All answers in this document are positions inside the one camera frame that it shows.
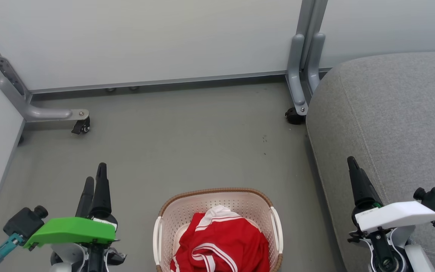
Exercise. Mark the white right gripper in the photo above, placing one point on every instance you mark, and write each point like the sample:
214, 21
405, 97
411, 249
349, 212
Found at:
395, 215

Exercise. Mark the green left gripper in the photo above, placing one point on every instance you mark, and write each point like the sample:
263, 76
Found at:
70, 230

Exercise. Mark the red white baseball jersey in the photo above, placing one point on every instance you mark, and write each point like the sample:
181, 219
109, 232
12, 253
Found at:
232, 241

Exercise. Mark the grey fabric sofa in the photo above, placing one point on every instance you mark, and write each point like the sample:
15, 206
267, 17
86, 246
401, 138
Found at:
391, 121

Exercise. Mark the black caster with metal plate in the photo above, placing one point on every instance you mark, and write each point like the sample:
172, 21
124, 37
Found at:
82, 126

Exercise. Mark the white brown-rimmed laundry basket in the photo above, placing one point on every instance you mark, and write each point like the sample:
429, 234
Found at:
179, 211

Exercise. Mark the round black caster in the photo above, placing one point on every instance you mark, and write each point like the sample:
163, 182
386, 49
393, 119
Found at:
294, 116

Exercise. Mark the long curved grey partition leg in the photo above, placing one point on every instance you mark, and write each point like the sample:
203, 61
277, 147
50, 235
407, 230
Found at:
40, 112

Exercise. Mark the tall grey partition leg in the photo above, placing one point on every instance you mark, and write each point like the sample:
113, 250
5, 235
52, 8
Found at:
295, 75

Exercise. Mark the short grey partition leg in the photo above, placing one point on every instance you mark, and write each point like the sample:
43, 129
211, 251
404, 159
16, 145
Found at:
316, 60

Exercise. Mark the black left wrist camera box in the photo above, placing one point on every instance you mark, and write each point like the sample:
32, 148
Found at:
23, 223

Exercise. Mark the grey aluminium bottom rail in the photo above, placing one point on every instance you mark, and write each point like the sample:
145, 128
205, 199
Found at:
157, 82

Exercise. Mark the grey vertical partition post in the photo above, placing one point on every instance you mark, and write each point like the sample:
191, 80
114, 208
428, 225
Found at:
312, 19

